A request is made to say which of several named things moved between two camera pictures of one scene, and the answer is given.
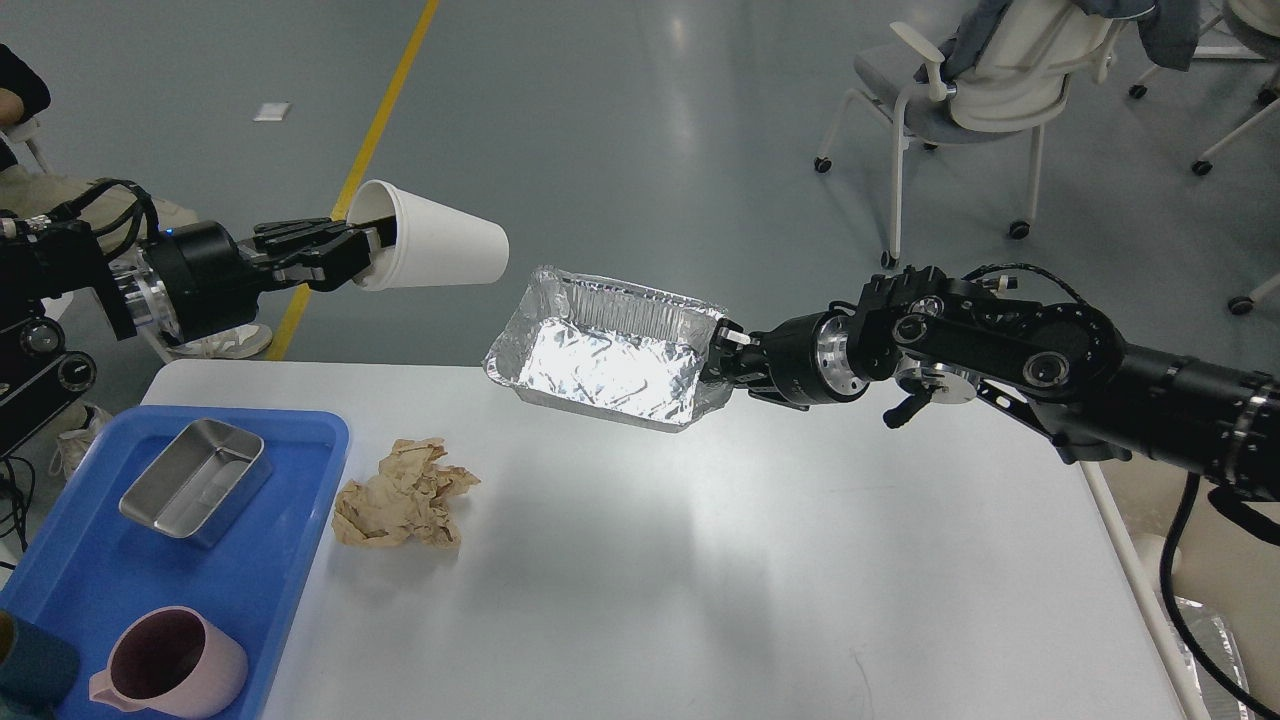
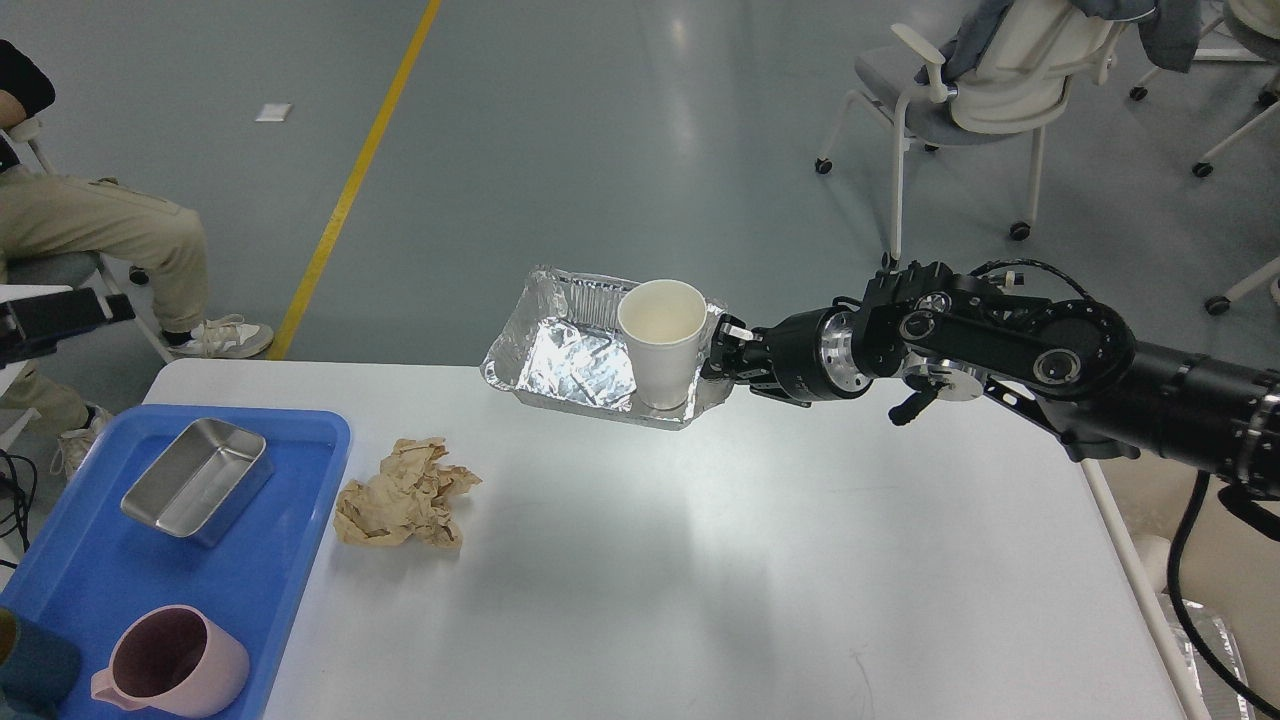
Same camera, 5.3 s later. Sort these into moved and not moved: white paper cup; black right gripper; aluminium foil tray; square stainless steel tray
Moved: white paper cup
Not moved: aluminium foil tray; black right gripper; square stainless steel tray
